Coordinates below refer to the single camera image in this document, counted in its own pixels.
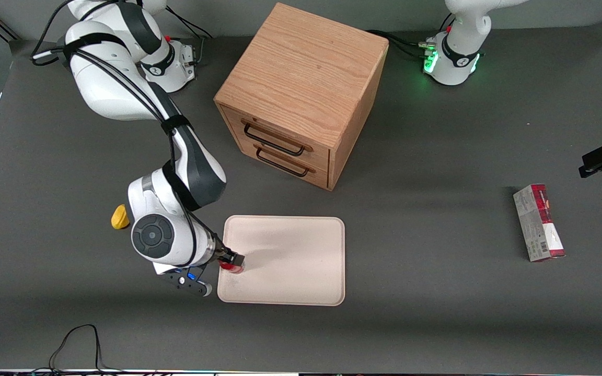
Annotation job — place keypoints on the oak wooden drawer cabinet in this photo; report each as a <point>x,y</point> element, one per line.
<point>306,62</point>

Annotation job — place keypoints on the red coke bottle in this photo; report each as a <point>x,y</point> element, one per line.
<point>234,270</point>

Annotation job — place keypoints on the red white carton box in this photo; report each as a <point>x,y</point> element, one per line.
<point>539,224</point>

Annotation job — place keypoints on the beige plastic tray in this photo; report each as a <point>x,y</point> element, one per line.
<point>290,261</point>

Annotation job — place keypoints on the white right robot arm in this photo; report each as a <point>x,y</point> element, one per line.
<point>118,89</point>

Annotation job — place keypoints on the small wooden drawer front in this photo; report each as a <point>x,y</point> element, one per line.
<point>293,172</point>

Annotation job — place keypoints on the large wooden drawer front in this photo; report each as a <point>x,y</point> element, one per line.
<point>280,133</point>

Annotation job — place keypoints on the yellow lemon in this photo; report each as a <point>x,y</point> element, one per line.
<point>119,218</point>

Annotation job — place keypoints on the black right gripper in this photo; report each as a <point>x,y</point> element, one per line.
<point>226,256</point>

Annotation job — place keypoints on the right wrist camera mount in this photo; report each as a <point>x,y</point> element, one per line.
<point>186,282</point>

